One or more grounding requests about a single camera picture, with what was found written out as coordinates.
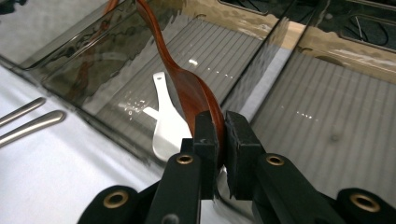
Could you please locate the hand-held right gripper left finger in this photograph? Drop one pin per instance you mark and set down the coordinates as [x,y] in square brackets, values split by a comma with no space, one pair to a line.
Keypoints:
[207,149]

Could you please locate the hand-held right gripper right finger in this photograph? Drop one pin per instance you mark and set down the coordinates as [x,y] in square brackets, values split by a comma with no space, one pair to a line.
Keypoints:
[241,155]

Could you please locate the white ceramic spoon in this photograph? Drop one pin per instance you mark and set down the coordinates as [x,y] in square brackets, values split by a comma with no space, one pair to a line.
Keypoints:
[169,130]

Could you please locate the brown wooden spoon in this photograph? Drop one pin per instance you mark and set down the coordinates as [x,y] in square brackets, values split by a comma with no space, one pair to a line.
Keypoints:
[190,90]

